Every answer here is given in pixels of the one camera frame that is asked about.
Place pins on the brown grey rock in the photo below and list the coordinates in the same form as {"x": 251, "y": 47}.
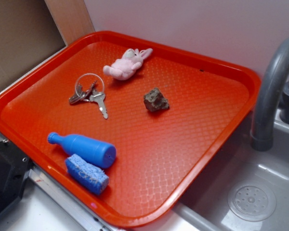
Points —
{"x": 155, "y": 101}

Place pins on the orange plastic tray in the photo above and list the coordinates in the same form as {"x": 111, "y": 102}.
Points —
{"x": 159, "y": 153}

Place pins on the silver key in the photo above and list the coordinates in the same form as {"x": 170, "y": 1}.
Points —
{"x": 99, "y": 98}

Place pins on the pink plush bunny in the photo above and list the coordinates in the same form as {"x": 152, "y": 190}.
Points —
{"x": 126, "y": 66}

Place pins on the blue plastic bottle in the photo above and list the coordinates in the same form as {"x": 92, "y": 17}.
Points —
{"x": 97, "y": 153}

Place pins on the bunch of silver keys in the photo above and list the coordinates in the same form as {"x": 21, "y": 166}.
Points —
{"x": 80, "y": 95}

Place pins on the blue sponge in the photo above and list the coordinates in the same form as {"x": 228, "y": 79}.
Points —
{"x": 89, "y": 176}

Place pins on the wooden board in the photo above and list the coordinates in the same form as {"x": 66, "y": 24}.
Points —
{"x": 71, "y": 18}

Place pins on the grey plastic sink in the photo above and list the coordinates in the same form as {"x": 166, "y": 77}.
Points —
{"x": 204, "y": 204}

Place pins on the grey curved faucet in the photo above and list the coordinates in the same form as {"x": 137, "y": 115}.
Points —
{"x": 269, "y": 98}

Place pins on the sink drain strainer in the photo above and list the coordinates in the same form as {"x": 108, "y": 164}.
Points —
{"x": 251, "y": 202}

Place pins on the brown cardboard panel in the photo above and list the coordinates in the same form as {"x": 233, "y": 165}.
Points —
{"x": 28, "y": 36}

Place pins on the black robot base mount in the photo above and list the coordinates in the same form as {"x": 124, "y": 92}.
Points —
{"x": 14, "y": 171}

